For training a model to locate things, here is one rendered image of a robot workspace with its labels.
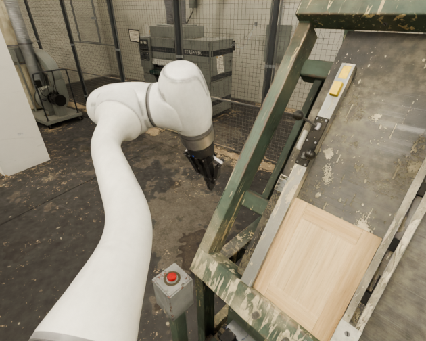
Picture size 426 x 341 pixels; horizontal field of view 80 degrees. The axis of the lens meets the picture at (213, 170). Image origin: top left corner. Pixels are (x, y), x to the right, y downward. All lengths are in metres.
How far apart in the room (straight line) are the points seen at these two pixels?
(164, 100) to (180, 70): 0.07
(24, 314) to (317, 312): 2.04
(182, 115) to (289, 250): 0.72
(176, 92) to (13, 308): 2.27
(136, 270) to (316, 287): 0.83
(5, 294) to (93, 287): 2.41
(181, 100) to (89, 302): 0.38
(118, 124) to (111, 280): 0.34
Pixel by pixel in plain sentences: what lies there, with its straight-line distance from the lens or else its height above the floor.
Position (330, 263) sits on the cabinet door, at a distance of 1.04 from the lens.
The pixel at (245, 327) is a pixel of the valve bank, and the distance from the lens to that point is 1.22.
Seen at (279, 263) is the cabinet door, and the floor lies 1.01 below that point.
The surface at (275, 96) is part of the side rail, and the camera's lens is 1.18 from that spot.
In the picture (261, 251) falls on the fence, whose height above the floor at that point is 1.03.
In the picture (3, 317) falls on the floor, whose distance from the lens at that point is 2.57.
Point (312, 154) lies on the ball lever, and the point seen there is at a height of 1.44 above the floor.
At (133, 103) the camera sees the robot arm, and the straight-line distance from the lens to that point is 0.58.
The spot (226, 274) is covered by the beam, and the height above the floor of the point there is 0.90.
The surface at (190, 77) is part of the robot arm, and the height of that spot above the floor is 1.74.
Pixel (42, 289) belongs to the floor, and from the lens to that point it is 2.58.
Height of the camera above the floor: 1.85
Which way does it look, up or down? 32 degrees down
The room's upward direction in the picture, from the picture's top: straight up
